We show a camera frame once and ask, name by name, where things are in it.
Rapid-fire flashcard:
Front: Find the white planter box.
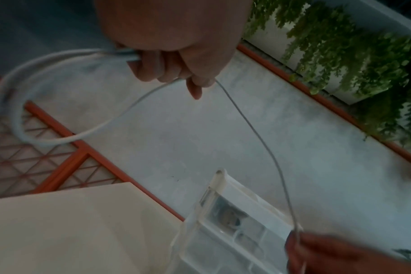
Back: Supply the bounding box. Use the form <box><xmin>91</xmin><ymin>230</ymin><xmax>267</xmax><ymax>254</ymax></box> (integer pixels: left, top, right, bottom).
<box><xmin>242</xmin><ymin>0</ymin><xmax>411</xmax><ymax>106</ymax></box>

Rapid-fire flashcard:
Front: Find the person's left hand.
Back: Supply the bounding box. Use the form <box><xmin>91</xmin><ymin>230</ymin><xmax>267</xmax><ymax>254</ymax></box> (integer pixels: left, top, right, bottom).
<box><xmin>94</xmin><ymin>0</ymin><xmax>253</xmax><ymax>100</ymax></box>

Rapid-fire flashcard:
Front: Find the small green plant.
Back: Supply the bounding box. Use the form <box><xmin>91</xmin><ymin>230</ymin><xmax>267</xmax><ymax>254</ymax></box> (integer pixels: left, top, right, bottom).
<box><xmin>392</xmin><ymin>246</ymin><xmax>411</xmax><ymax>261</ymax></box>

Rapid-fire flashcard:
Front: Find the orange metal grille frame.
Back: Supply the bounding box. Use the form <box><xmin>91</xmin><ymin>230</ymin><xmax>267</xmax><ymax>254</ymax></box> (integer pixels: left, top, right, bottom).
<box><xmin>0</xmin><ymin>70</ymin><xmax>187</xmax><ymax>222</ymax></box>

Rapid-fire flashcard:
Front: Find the person's right hand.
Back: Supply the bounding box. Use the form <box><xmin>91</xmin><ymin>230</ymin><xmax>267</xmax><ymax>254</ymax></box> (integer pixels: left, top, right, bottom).
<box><xmin>285</xmin><ymin>231</ymin><xmax>411</xmax><ymax>274</ymax></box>

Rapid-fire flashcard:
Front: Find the clear plastic storage box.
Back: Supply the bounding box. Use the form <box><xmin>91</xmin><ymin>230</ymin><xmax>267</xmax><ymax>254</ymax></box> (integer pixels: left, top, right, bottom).
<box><xmin>170</xmin><ymin>168</ymin><xmax>304</xmax><ymax>274</ymax></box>

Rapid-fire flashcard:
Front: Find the green trailing fern plant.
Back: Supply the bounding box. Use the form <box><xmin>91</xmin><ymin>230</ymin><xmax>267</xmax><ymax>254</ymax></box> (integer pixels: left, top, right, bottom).
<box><xmin>243</xmin><ymin>0</ymin><xmax>411</xmax><ymax>158</ymax></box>

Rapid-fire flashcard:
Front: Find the white cable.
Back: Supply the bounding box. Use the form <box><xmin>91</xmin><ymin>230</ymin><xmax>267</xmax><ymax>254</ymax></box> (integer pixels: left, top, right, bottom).
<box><xmin>0</xmin><ymin>47</ymin><xmax>308</xmax><ymax>274</ymax></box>

